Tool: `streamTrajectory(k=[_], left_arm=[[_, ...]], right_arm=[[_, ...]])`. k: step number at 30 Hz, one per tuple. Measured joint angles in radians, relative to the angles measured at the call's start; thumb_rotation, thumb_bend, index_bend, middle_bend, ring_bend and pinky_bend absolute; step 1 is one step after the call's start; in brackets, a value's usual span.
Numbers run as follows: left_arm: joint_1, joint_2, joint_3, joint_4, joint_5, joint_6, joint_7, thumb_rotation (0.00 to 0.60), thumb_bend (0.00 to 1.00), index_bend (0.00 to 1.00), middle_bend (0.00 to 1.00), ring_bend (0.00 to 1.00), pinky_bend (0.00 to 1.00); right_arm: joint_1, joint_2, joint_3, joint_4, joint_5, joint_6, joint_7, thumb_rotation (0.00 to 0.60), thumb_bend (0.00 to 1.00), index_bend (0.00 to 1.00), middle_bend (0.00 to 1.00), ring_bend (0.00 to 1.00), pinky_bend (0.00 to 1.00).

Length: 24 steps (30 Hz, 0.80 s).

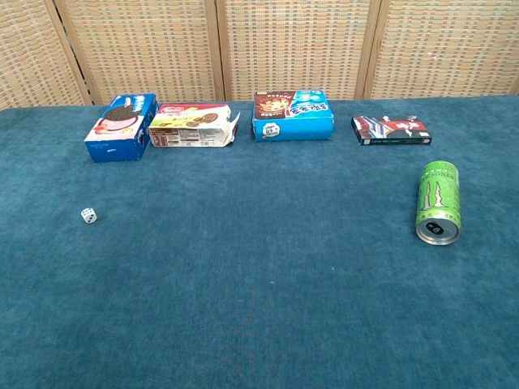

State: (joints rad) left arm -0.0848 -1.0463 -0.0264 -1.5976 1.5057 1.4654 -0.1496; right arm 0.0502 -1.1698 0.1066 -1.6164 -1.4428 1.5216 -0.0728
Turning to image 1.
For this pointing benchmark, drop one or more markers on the small white die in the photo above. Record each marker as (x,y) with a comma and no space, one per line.
(88,215)

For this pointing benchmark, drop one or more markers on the blue velvet table cloth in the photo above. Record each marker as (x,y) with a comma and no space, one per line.
(259,275)

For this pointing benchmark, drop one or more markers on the blue chocolate snack box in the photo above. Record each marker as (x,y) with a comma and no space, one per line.
(292,117)

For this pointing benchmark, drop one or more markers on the white opened biscuit box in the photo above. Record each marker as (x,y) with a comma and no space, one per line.
(190,125)

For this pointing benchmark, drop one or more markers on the woven rattan folding screen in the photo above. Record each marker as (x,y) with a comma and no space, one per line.
(259,48)

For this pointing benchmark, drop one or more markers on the black and red flat box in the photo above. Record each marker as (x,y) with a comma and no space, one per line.
(391,129)

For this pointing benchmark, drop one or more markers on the blue Oreo cookie box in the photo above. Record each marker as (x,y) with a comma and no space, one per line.
(121,129)

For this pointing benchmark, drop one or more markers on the green Monster energy can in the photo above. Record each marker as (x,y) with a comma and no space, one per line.
(438,198)

